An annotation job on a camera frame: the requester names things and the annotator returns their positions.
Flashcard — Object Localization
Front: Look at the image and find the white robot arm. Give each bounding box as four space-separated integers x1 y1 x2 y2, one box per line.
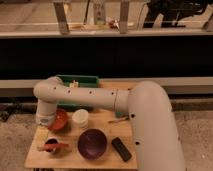
33 76 186 171

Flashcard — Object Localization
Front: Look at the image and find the white cup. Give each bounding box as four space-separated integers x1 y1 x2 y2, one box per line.
72 109 89 128

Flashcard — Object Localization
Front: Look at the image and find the red pepper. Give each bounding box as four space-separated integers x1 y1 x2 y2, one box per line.
37 143 69 151

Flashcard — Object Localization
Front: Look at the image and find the green plastic tray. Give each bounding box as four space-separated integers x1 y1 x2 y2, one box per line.
58 75 99 112

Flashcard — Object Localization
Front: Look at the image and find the wooden board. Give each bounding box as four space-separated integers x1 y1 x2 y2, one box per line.
24 79 139 170

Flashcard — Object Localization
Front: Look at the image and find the red bowl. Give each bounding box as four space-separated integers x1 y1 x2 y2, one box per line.
48 108 68 131

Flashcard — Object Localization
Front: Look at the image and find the purple bowl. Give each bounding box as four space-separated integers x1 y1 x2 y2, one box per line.
78 129 107 160

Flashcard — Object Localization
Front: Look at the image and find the black rectangular block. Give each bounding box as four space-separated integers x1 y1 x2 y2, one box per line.
111 137 132 162

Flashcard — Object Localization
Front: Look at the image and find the yellow sponge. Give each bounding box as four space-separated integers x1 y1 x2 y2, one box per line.
35 129 49 143

